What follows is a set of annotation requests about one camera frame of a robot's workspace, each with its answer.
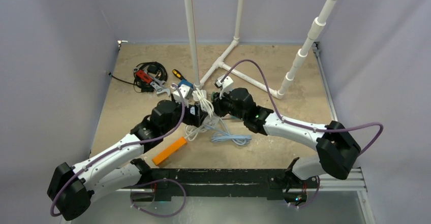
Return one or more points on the white plug adapter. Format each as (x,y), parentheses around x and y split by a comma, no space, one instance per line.
(197,95)

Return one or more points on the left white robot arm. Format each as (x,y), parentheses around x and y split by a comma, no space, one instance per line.
(72,189)

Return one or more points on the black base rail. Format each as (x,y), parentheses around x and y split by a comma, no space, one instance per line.
(271,184)

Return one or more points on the yellow black screwdriver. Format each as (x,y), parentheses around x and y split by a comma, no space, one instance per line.
(178,74)

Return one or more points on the silver adjustable wrench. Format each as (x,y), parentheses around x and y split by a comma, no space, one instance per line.
(157,85)

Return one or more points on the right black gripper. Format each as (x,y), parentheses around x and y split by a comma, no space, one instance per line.
(219,104)

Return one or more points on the orange power strip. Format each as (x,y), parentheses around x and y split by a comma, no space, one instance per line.
(167,152)

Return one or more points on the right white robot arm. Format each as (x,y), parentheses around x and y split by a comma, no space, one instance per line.
(336,149)

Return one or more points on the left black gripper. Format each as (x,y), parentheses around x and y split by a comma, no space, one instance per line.
(195,119)

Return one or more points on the blue cube socket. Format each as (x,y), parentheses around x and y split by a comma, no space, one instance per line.
(187,83)

